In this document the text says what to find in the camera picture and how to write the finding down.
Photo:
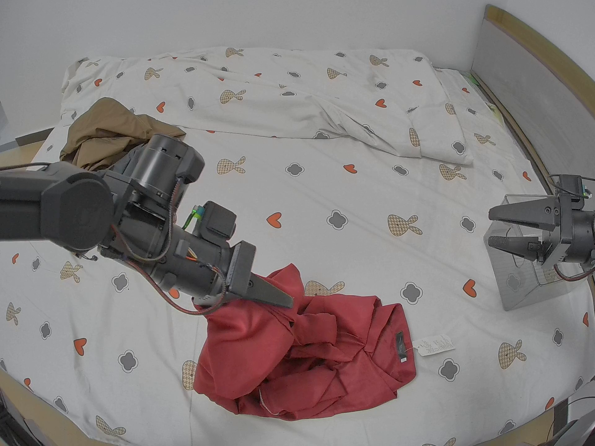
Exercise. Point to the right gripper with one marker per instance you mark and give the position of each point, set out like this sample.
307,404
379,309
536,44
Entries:
576,237

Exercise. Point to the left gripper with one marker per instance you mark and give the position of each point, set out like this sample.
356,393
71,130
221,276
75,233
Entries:
195,272

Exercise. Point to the red shirt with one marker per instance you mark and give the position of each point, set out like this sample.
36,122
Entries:
325,365

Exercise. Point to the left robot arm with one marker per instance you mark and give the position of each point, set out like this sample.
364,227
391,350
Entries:
79,207

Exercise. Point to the clear plastic box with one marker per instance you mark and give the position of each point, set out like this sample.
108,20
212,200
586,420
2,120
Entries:
516,286

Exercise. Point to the bed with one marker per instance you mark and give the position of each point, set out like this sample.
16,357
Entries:
441,272

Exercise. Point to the brown garment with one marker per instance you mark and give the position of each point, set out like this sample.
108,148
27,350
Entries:
107,123

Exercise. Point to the white printed quilt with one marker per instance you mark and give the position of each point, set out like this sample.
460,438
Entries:
279,91

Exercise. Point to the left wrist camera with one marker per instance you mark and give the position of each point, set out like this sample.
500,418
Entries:
218,221

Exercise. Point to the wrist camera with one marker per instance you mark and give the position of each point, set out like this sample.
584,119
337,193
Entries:
218,221
569,186

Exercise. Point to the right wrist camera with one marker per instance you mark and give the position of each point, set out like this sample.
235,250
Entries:
569,186

